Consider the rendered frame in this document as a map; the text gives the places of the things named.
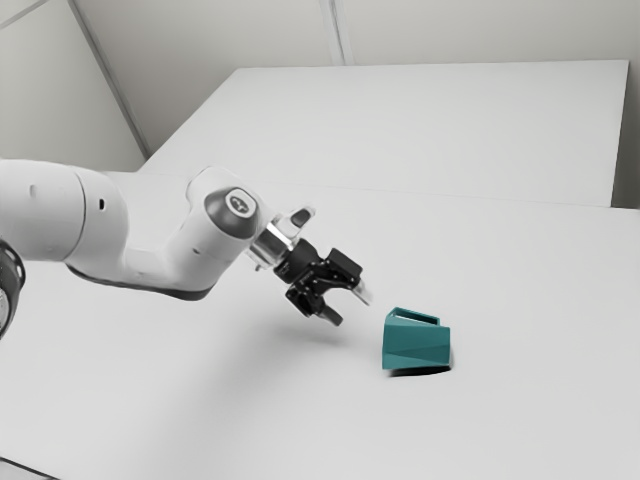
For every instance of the teal faceted mug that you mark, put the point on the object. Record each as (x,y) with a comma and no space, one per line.
(415,345)

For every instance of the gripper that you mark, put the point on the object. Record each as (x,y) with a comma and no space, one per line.
(307,274)

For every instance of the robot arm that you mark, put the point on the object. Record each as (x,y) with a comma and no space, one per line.
(150,240)

